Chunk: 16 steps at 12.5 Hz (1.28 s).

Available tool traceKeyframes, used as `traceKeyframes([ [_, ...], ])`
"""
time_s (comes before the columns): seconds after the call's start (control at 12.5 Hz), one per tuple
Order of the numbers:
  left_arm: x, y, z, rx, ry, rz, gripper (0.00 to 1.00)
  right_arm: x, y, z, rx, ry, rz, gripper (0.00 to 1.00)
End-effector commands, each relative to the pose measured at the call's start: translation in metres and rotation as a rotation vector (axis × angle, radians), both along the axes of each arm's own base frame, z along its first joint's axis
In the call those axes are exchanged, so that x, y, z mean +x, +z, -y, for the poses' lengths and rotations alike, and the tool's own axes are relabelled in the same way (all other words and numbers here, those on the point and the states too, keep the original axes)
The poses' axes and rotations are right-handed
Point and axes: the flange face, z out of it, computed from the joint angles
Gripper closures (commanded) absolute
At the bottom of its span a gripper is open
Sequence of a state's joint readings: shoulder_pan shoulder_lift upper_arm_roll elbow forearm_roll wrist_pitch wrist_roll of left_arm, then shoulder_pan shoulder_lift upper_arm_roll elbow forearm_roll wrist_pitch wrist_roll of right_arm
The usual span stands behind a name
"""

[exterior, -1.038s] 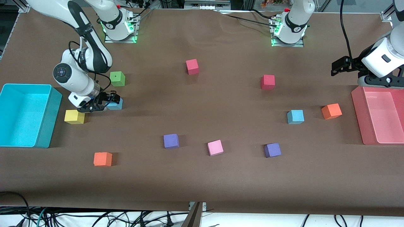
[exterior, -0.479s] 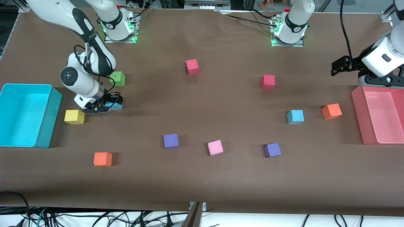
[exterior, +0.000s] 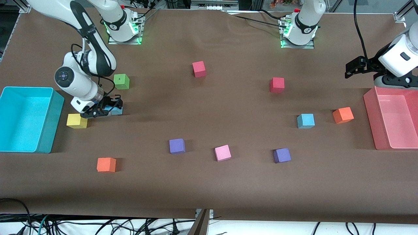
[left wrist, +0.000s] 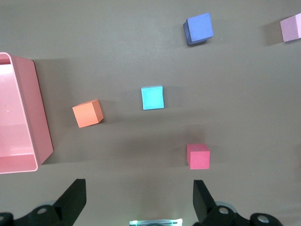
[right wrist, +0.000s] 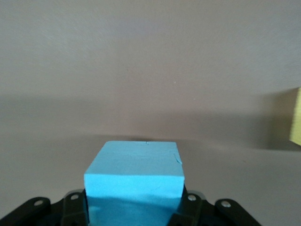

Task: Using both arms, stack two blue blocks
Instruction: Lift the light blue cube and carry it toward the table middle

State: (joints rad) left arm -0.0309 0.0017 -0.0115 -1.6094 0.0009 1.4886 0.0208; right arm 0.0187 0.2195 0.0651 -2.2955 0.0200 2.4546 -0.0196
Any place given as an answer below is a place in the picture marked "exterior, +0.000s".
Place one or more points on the colourful objects pile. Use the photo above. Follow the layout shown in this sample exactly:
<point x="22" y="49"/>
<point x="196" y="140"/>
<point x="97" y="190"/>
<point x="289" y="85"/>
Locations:
<point x="281" y="3"/>

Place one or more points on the dark metal bar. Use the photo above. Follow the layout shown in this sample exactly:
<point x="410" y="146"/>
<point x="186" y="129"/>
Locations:
<point x="200" y="227"/>

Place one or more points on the pink plastic bin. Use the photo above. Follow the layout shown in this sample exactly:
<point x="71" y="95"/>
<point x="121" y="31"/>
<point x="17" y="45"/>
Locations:
<point x="398" y="120"/>

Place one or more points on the pink foam block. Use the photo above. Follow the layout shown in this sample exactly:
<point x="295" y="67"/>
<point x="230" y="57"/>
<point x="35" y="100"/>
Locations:
<point x="223" y="153"/>

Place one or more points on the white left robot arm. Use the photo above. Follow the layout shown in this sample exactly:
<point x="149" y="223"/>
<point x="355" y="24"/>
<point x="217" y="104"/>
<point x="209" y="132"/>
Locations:
<point x="305" y="23"/>

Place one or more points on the cyan plastic bin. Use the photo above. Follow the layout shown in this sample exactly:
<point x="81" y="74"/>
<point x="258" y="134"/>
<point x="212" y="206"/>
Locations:
<point x="19" y="120"/>

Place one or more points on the green foam block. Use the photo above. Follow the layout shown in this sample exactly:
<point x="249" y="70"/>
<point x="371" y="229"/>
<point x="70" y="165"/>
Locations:
<point x="121" y="82"/>

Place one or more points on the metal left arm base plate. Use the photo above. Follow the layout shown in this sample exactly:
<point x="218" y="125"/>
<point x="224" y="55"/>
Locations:
<point x="297" y="46"/>

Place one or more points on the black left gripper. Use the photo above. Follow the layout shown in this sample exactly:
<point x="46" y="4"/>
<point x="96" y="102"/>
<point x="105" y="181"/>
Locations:
<point x="368" y="63"/>

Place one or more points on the aluminium frame profile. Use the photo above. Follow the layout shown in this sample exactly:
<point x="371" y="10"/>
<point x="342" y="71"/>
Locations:
<point x="25" y="9"/>
<point x="400" y="16"/>

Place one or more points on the red foam block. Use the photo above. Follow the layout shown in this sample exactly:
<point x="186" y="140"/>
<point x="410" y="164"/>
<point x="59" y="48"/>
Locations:
<point x="199" y="69"/>
<point x="277" y="85"/>

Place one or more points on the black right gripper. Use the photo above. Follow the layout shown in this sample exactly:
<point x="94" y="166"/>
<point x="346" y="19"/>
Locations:
<point x="110" y="103"/>

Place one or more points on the grey equipment box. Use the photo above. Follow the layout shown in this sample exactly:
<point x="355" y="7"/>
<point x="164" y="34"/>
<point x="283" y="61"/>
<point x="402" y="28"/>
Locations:
<point x="212" y="5"/>

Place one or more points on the brown table cover sheet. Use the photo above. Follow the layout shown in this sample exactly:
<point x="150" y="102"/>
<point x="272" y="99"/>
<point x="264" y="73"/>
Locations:
<point x="209" y="189"/>

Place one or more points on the light blue foam block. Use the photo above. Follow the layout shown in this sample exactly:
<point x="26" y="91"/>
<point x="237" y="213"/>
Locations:
<point x="306" y="121"/>
<point x="118" y="111"/>

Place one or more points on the aluminium frame post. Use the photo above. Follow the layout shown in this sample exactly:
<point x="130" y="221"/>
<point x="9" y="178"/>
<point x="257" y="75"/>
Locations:
<point x="258" y="5"/>

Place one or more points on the yellow foam block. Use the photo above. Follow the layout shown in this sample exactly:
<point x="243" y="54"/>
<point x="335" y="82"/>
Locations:
<point x="77" y="121"/>

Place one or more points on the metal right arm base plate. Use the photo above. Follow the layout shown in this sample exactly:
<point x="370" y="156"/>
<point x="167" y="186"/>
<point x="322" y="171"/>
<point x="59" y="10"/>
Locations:
<point x="125" y="42"/>

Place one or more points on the orange foam block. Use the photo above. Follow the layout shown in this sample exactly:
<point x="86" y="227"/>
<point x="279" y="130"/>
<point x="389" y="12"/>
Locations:
<point x="106" y="164"/>
<point x="343" y="115"/>

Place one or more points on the purple foam block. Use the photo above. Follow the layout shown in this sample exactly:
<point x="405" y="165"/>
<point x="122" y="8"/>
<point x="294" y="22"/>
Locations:
<point x="282" y="155"/>
<point x="177" y="146"/>

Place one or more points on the small metal bracket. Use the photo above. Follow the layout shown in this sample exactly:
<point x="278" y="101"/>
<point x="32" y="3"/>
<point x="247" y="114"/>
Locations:
<point x="211" y="213"/>

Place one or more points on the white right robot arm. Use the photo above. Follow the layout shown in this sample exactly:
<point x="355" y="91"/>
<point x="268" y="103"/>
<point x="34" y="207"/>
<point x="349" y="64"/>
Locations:
<point x="75" y="81"/>

